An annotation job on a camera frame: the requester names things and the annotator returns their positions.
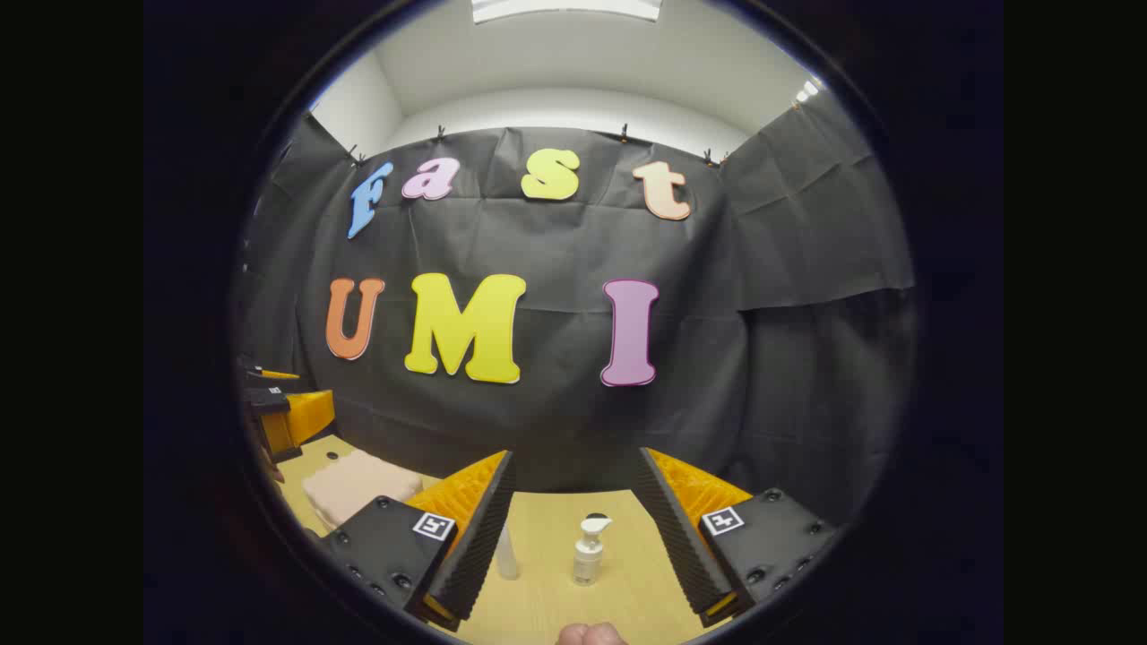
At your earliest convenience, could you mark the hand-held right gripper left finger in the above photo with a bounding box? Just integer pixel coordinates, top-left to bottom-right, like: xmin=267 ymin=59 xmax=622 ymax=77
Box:
xmin=318 ymin=451 xmax=518 ymax=632

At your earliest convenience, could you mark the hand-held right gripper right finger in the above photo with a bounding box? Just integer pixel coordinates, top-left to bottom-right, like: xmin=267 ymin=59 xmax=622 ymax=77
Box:
xmin=637 ymin=446 xmax=839 ymax=628

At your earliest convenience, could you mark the beige suitcase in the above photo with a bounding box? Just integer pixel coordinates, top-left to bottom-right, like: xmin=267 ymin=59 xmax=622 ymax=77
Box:
xmin=302 ymin=448 xmax=424 ymax=529

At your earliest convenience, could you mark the white pump bottle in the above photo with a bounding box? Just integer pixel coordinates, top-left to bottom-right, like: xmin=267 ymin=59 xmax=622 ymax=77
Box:
xmin=573 ymin=512 xmax=614 ymax=587

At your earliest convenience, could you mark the black backdrop cloth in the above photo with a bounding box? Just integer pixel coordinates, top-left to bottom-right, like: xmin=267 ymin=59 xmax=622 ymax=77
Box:
xmin=235 ymin=90 xmax=917 ymax=529

